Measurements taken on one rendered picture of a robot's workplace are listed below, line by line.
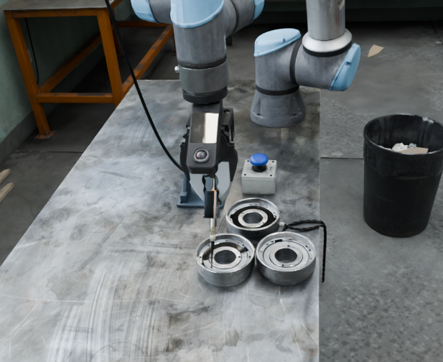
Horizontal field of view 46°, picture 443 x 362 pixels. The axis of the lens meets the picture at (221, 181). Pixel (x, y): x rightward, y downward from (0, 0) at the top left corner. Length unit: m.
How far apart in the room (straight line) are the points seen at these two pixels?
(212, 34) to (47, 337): 0.54
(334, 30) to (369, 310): 1.10
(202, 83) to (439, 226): 1.78
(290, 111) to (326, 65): 0.18
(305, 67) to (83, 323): 0.78
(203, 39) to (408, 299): 1.50
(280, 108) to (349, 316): 0.89
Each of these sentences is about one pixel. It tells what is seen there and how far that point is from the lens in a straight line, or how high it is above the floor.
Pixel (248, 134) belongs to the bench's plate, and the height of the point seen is 0.80.
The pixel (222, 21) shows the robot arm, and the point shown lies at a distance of 0.78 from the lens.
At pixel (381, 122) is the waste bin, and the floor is 0.41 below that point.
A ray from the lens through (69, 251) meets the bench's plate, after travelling 1.07.
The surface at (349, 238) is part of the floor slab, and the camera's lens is 2.29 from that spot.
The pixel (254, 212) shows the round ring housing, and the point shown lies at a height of 0.83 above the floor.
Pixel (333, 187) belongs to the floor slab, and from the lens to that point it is 2.58.
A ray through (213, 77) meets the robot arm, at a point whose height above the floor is 1.16.
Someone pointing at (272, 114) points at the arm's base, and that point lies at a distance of 1.39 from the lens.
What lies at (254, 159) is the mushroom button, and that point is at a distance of 1.12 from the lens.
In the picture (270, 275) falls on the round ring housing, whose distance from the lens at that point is 0.91.
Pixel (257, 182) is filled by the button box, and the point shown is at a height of 0.83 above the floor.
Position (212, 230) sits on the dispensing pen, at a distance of 0.91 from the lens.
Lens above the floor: 1.46
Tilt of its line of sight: 33 degrees down
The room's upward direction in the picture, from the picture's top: 5 degrees counter-clockwise
